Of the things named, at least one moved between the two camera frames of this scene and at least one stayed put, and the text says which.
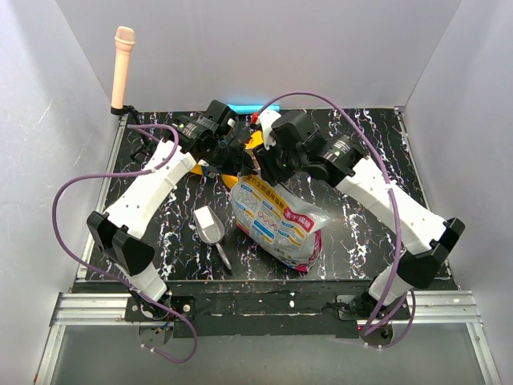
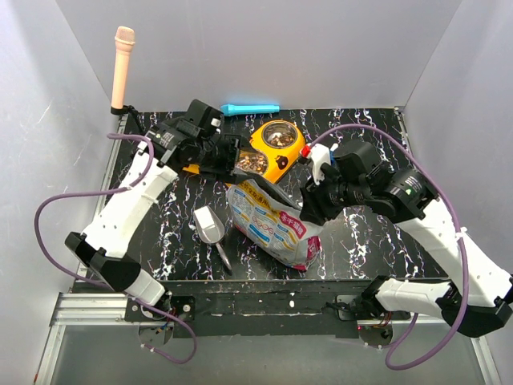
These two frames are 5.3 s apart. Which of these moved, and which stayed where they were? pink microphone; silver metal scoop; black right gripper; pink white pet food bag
Moved: black right gripper
Stayed: silver metal scoop; pink microphone; pink white pet food bag
